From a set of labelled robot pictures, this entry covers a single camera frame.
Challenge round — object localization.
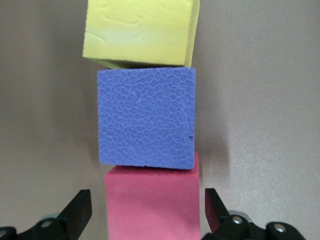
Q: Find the purple foam block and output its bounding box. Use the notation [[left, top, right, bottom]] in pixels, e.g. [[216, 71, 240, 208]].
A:
[[96, 66, 197, 171]]

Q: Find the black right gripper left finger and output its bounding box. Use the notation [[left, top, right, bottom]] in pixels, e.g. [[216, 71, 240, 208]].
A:
[[0, 189, 93, 240]]

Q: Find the brown table cover sheet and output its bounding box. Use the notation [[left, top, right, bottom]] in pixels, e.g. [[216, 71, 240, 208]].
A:
[[0, 0, 320, 240]]

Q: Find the yellow foam block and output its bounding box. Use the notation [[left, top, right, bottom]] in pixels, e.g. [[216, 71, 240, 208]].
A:
[[82, 0, 201, 69]]

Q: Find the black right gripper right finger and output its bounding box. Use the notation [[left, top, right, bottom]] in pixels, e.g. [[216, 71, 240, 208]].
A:
[[203, 187, 307, 240]]

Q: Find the red foam block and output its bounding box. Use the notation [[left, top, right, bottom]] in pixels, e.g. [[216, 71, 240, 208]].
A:
[[103, 151, 201, 240]]

